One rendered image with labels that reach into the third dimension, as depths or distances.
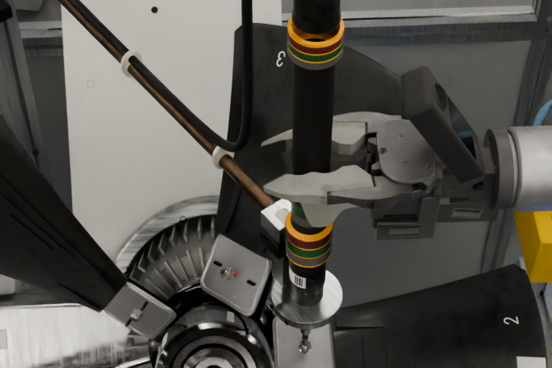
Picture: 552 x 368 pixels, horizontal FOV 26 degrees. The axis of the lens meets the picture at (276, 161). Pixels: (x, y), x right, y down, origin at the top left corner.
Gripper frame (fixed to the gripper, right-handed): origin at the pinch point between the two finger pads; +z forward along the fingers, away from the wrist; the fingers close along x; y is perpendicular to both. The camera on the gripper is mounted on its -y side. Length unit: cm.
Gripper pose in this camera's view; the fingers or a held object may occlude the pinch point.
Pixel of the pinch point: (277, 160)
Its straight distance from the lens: 102.7
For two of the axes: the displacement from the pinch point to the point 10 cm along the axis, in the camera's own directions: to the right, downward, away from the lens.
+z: -10.0, 0.3, -0.4
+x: -0.5, -7.5, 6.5
